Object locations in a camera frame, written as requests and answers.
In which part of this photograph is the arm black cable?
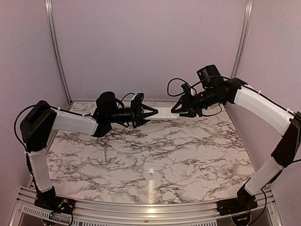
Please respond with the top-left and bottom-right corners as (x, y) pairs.
(14, 92), (137, 189)
(166, 75), (297, 118)

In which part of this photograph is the right aluminium frame post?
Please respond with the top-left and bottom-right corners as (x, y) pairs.
(230, 0), (253, 79)

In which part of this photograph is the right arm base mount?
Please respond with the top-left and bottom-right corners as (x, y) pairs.
(216, 198), (258, 216)

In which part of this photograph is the aluminium frame post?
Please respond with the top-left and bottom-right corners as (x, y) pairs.
(230, 0), (253, 79)
(45, 0), (72, 104)

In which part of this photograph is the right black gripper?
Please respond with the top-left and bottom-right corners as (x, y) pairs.
(171, 86), (224, 118)

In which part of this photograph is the white remote control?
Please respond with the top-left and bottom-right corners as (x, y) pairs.
(146, 107), (180, 120)

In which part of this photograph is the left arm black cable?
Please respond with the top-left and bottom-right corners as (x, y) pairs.
(14, 92), (137, 189)

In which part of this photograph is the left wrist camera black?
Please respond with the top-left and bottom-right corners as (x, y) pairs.
(131, 93), (144, 102)

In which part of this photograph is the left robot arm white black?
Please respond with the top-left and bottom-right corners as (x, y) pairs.
(20, 91), (158, 214)

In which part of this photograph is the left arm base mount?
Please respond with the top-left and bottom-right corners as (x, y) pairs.
(34, 196), (75, 214)

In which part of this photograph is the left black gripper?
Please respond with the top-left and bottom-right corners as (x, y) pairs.
(107, 100), (158, 129)

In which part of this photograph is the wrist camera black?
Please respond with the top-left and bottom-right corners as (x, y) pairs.
(131, 93), (144, 102)
(181, 83), (197, 96)

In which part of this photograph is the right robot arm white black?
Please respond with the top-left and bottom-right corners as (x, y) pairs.
(171, 75), (301, 211)

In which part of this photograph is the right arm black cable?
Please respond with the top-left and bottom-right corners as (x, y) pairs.
(166, 75), (297, 118)

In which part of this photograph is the left aluminium frame post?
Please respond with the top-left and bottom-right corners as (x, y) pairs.
(45, 0), (72, 104)

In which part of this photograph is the front aluminium rail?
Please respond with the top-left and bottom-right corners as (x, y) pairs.
(8, 187), (283, 226)

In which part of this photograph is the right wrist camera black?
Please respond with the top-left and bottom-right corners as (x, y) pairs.
(181, 83), (197, 96)

